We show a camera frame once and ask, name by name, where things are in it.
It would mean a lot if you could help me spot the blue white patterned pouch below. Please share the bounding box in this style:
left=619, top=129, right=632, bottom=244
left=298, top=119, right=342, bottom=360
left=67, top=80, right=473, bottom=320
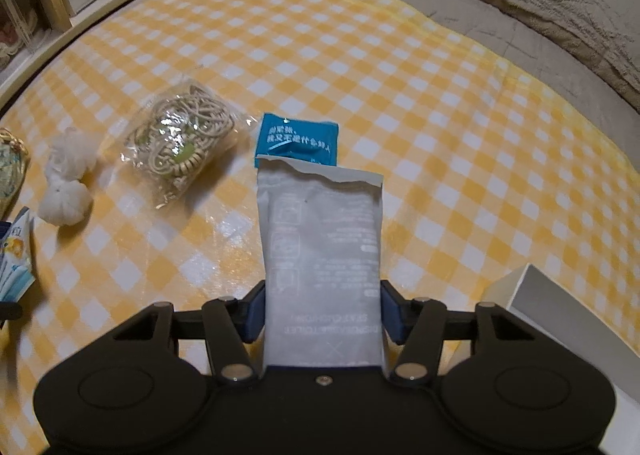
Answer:
left=0, top=128, right=29, bottom=218

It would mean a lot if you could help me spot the white cardboard box tray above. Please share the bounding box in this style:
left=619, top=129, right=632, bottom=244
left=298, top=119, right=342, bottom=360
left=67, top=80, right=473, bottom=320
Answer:
left=482, top=263, right=639, bottom=440

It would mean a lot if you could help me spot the yellow white checkered cloth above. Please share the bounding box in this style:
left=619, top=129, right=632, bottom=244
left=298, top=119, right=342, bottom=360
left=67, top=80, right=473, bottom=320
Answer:
left=1, top=0, right=639, bottom=454

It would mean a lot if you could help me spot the white fluffy pompom pair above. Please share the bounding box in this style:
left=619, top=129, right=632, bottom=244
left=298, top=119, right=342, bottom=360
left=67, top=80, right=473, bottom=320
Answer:
left=38, top=126, right=99, bottom=227

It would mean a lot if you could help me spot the bag of beige green cord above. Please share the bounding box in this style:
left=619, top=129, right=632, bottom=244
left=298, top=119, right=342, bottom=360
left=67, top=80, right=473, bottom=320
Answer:
left=120, top=76, right=258, bottom=209

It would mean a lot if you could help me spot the white toilet seat cover packet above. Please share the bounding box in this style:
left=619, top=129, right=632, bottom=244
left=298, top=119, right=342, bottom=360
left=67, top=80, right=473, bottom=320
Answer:
left=257, top=155, right=383, bottom=368

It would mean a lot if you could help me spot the blue wet wipe packet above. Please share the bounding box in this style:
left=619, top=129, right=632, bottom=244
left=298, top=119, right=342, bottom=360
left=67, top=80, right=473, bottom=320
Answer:
left=254, top=112, right=338, bottom=168

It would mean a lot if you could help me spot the colourful tissue packet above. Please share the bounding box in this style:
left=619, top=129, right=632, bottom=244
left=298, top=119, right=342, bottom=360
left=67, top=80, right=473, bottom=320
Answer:
left=0, top=207, right=35, bottom=303

